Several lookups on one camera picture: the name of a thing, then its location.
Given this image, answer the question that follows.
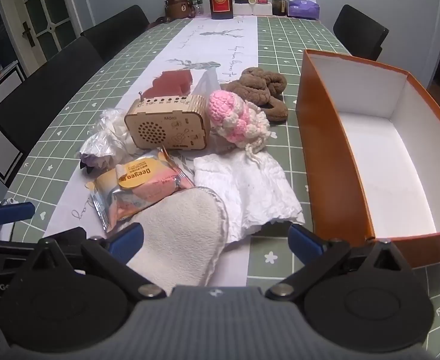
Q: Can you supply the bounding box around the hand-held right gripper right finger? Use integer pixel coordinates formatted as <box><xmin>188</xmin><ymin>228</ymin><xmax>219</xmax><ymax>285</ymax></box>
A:
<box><xmin>265</xmin><ymin>224</ymin><xmax>412</xmax><ymax>301</ymax></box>

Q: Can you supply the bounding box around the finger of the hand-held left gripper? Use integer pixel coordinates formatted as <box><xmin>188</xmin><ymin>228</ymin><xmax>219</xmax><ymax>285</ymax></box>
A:
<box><xmin>0</xmin><ymin>202</ymin><xmax>36</xmax><ymax>233</ymax></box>
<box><xmin>0</xmin><ymin>240</ymin><xmax>38</xmax><ymax>261</ymax></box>

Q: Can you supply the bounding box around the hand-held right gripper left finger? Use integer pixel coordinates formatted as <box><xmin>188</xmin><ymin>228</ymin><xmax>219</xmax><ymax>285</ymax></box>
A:
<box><xmin>28</xmin><ymin>222</ymin><xmax>167</xmax><ymax>301</ymax></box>

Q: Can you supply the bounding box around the beige fleece mitt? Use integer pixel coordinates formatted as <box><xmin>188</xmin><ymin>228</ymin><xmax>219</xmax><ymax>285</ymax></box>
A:
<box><xmin>128</xmin><ymin>187</ymin><xmax>230</xmax><ymax>287</ymax></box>

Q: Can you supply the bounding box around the orange cardboard box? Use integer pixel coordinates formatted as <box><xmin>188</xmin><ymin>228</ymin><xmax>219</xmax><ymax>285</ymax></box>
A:
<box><xmin>296</xmin><ymin>49</ymin><xmax>440</xmax><ymax>269</ymax></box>

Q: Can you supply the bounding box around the translucent white plastic bag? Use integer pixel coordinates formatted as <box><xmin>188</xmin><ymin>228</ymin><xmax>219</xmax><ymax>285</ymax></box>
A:
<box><xmin>192</xmin><ymin>71</ymin><xmax>220</xmax><ymax>96</ymax></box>

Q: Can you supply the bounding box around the orange and pink snack packet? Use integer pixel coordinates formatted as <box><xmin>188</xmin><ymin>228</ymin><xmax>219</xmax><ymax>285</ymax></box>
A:
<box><xmin>88</xmin><ymin>148</ymin><xmax>195</xmax><ymax>233</ymax></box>

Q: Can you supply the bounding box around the white paper towel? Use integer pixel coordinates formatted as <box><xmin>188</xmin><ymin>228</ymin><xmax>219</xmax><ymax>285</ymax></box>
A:
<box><xmin>193</xmin><ymin>152</ymin><xmax>306</xmax><ymax>241</ymax></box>

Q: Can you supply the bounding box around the small purple fabric piece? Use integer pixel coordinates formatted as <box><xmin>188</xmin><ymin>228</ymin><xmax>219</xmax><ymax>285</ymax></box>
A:
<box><xmin>79</xmin><ymin>154</ymin><xmax>110</xmax><ymax>175</ymax></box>

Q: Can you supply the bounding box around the crumpled clear plastic bag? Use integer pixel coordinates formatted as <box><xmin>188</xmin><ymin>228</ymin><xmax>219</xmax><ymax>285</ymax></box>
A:
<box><xmin>78</xmin><ymin>108</ymin><xmax>136</xmax><ymax>169</ymax></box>

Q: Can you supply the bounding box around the wooden radio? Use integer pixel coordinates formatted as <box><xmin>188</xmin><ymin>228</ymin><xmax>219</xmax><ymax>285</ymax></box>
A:
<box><xmin>124</xmin><ymin>92</ymin><xmax>211</xmax><ymax>151</ymax></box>

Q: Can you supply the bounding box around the black chair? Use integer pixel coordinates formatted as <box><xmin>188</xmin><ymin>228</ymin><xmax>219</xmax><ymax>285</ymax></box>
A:
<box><xmin>80</xmin><ymin>5</ymin><xmax>150</xmax><ymax>62</ymax></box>
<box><xmin>333</xmin><ymin>4</ymin><xmax>390</xmax><ymax>61</ymax></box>
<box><xmin>0</xmin><ymin>37</ymin><xmax>105</xmax><ymax>152</ymax></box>

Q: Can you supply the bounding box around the pink and white crochet hat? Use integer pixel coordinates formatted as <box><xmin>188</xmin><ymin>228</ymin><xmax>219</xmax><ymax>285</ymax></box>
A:
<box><xmin>208</xmin><ymin>90</ymin><xmax>271</xmax><ymax>162</ymax></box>

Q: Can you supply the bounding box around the red sponge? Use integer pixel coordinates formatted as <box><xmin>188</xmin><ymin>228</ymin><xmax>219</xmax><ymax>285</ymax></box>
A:
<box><xmin>143</xmin><ymin>69</ymin><xmax>194</xmax><ymax>100</ymax></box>

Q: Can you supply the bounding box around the green and white printed tablecloth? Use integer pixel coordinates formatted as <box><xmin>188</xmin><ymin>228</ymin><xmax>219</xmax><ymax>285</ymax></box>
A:
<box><xmin>2</xmin><ymin>15</ymin><xmax>440</xmax><ymax>308</ymax></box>

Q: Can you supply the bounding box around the white door with glass panes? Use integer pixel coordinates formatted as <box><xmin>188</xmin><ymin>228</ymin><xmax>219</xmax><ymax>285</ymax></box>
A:
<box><xmin>0</xmin><ymin>0</ymin><xmax>95</xmax><ymax>79</ymax></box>

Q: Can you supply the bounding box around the purple tissue pack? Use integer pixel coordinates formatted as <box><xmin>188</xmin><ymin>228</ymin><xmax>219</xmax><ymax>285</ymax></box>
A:
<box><xmin>287</xmin><ymin>0</ymin><xmax>320</xmax><ymax>19</ymax></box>

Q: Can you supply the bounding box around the brown bear jar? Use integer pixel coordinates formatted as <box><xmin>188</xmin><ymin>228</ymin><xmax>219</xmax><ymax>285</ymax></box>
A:
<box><xmin>164</xmin><ymin>0</ymin><xmax>196</xmax><ymax>21</ymax></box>

